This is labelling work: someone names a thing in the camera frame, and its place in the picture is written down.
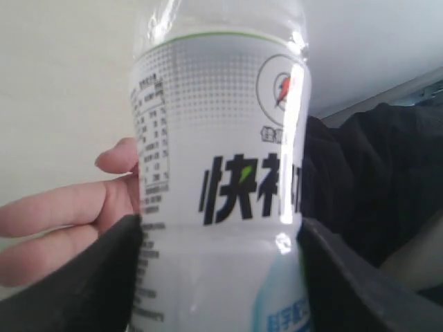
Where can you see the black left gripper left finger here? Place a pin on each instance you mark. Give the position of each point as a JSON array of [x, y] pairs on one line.
[[93, 292]]

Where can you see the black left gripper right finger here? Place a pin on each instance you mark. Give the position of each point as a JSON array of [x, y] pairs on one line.
[[346, 293]]

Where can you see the green lime label bottle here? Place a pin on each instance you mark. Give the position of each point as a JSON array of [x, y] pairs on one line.
[[219, 93]]

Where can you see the black sleeved forearm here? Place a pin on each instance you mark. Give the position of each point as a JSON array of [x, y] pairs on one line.
[[376, 179]]

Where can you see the person's open hand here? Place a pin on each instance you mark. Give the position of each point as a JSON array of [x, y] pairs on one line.
[[59, 224]]

